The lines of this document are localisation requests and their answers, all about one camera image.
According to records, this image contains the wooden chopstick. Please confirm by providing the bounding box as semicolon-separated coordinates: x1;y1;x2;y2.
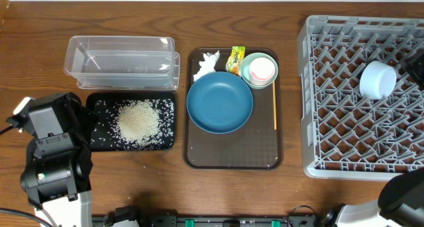
272;81;278;130

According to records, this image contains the grey dishwasher rack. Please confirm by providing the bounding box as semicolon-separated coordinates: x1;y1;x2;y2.
297;15;423;181

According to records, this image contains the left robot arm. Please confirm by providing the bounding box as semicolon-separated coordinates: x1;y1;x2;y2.
6;93;97;226

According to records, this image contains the pile of rice grains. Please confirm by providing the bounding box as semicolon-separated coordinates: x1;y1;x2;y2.
92;99;175;148

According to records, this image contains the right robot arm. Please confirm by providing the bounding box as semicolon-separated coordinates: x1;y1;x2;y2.
317;61;423;227

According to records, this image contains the crumpled white tissue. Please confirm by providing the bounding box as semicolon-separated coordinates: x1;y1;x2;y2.
193;51;220;82

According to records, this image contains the clear plastic bin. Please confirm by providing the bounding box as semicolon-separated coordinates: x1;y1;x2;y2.
64;36;180;91

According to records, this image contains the brown serving tray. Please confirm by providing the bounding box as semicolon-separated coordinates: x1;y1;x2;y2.
183;48;284;170

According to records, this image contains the mint green bowl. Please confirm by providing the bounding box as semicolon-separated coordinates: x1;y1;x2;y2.
240;52;278;89

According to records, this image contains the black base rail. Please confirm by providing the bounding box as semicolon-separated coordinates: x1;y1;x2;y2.
92;206;333;227

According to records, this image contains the dark blue plate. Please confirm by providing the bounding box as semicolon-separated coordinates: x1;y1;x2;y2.
186;71;254;134

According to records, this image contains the yellow snack wrapper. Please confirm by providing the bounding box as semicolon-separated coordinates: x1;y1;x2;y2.
225;46;246;76

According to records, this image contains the pink cup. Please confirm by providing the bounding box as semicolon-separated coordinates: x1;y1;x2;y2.
248;58;276;86

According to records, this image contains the black tray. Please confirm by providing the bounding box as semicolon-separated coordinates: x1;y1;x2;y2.
85;91;178;153

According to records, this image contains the light blue bowl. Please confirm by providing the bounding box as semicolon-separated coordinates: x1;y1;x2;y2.
359;61;397;99

